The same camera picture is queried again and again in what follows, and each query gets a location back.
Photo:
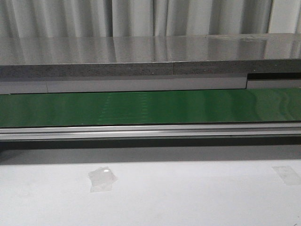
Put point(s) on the clear tape patch right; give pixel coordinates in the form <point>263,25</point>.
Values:
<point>288,175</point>

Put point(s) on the white pleated curtain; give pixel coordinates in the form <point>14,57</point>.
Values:
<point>117,18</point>

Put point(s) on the grey conveyor back guard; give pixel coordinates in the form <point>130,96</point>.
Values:
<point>150,83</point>

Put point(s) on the green conveyor belt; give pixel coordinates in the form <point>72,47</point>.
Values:
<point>150,107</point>

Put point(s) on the clear tape patch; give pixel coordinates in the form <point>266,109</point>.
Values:
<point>101,179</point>
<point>288,175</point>

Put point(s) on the aluminium conveyor front rail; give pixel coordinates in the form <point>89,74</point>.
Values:
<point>129,131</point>

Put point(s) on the clear tape patch left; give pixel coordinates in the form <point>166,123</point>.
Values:
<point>101,179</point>

